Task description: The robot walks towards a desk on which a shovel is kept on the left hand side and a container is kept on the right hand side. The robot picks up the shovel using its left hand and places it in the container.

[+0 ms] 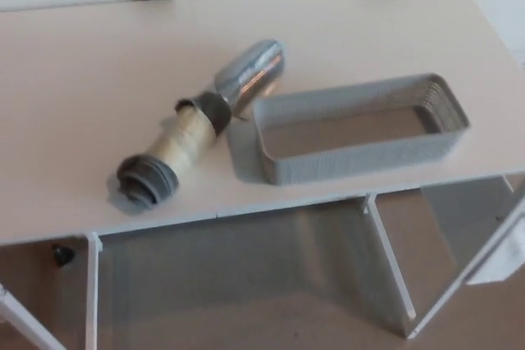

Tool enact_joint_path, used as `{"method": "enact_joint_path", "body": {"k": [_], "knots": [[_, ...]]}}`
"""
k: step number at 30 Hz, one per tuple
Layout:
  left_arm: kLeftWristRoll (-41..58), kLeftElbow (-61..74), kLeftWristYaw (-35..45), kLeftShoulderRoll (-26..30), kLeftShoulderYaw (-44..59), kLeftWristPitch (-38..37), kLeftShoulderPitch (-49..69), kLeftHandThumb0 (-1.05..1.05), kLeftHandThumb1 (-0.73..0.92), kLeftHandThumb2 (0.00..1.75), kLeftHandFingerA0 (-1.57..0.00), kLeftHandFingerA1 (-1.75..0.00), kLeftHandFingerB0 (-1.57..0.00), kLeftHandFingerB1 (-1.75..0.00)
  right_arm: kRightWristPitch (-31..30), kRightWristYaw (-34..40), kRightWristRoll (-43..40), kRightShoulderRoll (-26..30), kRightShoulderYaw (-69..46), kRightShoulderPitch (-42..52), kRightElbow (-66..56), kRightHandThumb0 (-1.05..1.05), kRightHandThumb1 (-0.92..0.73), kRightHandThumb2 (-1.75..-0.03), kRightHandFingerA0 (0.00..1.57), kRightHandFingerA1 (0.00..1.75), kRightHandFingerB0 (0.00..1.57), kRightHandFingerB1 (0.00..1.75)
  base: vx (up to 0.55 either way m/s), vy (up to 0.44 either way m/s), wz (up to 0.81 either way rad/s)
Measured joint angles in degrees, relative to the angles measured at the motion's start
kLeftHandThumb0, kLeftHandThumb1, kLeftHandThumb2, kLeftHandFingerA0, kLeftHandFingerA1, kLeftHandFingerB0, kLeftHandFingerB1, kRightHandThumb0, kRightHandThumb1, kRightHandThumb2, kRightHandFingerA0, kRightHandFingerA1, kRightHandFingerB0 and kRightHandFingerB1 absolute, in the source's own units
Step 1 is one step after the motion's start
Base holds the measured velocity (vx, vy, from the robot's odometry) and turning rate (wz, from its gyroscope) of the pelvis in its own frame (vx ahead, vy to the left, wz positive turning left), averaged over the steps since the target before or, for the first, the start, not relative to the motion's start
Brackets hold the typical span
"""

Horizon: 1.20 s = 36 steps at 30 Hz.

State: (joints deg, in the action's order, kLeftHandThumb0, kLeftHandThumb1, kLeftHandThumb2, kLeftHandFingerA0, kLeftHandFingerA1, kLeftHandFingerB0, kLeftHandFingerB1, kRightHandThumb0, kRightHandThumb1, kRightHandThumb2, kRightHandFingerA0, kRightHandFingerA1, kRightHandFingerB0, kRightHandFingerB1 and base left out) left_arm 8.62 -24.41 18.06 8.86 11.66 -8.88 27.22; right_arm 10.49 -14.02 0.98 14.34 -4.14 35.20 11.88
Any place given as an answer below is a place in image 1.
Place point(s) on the grey perforated plastic basket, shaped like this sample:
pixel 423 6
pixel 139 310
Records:
pixel 352 165

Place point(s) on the small black round object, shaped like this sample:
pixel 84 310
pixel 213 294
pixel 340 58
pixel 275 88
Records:
pixel 62 255

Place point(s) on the white desk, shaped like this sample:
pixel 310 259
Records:
pixel 123 59

